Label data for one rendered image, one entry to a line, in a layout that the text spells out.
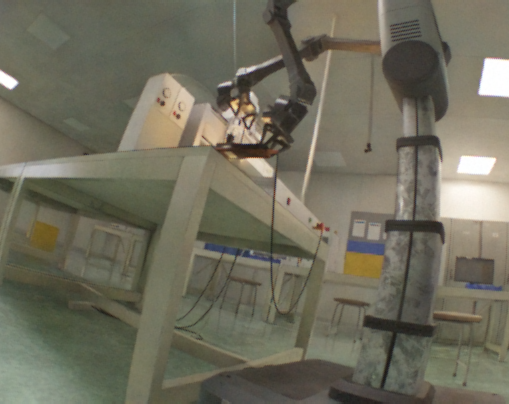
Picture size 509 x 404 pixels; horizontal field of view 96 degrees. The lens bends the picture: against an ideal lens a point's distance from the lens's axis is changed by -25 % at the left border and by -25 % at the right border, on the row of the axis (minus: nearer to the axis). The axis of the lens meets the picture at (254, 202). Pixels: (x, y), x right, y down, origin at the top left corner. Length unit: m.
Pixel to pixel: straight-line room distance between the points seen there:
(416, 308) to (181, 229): 0.52
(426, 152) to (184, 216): 0.57
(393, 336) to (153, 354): 0.50
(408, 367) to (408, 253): 0.23
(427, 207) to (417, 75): 0.32
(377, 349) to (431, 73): 0.64
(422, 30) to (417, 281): 0.64
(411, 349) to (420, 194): 0.32
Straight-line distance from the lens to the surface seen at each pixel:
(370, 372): 0.65
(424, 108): 0.81
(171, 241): 0.69
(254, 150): 0.98
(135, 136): 1.26
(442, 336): 4.91
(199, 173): 0.70
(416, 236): 0.65
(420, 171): 0.71
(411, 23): 0.93
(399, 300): 0.64
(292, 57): 1.09
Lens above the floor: 0.47
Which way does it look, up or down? 15 degrees up
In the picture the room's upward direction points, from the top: 13 degrees clockwise
